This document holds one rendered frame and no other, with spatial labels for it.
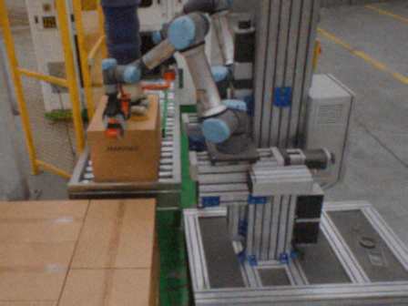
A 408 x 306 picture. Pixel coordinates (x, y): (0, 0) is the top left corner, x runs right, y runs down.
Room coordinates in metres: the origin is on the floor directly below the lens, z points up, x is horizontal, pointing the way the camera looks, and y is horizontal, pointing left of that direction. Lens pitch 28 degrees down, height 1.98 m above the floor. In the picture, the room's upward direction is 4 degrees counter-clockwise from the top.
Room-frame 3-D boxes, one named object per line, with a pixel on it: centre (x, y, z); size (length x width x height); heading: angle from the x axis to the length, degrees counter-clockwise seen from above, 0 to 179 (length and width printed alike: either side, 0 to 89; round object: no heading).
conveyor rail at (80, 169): (3.47, 0.38, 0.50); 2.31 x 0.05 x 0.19; 175
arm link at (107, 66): (2.04, 0.15, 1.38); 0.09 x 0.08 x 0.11; 55
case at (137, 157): (2.61, 0.11, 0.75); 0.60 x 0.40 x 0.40; 174
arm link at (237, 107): (1.82, -0.40, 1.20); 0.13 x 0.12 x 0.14; 145
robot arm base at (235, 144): (1.82, -0.40, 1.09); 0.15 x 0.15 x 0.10
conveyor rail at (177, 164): (3.41, -0.27, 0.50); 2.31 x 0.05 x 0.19; 175
